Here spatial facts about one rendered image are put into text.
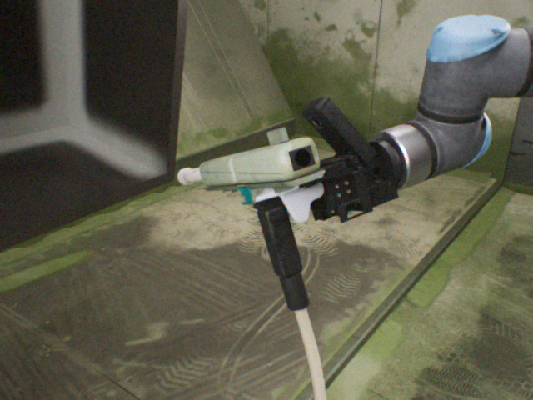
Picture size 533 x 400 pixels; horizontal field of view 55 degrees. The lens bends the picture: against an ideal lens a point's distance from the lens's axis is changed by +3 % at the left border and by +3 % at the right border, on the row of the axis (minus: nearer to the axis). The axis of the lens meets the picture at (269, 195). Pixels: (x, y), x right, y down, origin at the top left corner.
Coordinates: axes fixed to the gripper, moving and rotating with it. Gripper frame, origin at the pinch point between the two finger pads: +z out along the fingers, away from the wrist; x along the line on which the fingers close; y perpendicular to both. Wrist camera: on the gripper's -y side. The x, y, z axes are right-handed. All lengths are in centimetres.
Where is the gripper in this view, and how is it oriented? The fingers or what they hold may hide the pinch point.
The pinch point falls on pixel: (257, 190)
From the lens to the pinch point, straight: 62.9
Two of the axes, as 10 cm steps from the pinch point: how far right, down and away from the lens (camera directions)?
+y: 2.8, 9.5, 1.2
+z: -8.6, 3.0, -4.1
